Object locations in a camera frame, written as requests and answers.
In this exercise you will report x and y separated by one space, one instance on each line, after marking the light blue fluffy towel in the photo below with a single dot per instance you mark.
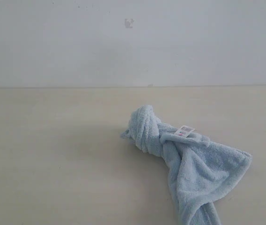
201 171

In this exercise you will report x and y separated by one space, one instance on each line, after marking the white printed clothing label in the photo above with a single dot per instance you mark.
184 131

